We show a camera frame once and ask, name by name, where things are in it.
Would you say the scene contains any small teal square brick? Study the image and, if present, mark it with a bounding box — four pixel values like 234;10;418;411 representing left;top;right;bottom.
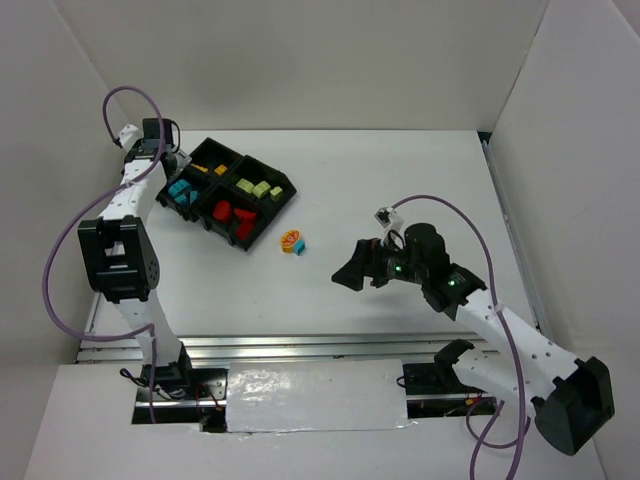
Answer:
293;239;306;256

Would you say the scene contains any red curved slope brick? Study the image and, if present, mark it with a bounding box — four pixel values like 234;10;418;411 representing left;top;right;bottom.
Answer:
234;208;258;223

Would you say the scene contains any light green square brick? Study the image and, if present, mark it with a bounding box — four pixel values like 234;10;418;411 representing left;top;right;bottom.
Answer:
269;186;284;202

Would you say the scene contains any yellow flower-print arch brick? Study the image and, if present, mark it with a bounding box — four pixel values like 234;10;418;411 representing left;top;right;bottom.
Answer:
280;230;302;254

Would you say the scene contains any aluminium front rail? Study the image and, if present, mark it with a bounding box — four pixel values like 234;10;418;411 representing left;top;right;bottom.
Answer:
77;332;501;364

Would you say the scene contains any white foam cover panel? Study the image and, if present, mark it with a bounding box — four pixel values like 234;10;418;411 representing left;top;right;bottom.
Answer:
226;360;410;433

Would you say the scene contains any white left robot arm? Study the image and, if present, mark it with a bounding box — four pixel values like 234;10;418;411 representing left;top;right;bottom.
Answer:
78;118;192;391

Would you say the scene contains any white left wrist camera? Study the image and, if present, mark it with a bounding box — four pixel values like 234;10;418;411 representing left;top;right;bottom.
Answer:
115;124;142;152

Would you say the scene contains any light green curved brick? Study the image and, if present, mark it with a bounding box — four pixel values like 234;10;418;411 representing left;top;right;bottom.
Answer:
252;181;271;199

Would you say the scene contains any long teal brick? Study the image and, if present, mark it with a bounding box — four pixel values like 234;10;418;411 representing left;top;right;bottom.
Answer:
174;190;200;207

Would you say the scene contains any red curved arch brick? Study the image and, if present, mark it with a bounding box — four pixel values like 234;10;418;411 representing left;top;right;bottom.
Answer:
212;200;233;225

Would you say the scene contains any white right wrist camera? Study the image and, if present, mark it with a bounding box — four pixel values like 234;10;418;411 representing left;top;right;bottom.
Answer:
374;207;404;234

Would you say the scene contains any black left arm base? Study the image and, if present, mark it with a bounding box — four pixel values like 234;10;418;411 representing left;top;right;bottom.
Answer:
119;352;229;433

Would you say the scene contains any yellow curved top brick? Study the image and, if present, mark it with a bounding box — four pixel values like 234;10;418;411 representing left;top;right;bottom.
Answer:
189;163;209;174

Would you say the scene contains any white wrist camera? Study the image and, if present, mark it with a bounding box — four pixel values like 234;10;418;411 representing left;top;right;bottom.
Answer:
374;207;404;234
115;124;142;152

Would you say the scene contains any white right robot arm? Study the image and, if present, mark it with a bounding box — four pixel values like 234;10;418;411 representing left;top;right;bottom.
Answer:
331;223;615;456

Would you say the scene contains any black four-compartment bin tray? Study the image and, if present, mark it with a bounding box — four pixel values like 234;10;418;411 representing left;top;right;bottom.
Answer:
157;138;297;251

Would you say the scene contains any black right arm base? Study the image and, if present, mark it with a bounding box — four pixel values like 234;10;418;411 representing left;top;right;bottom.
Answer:
396;340;485;419

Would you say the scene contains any teal frog-print round brick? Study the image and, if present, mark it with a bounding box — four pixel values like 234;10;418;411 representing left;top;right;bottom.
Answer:
168;180;191;198

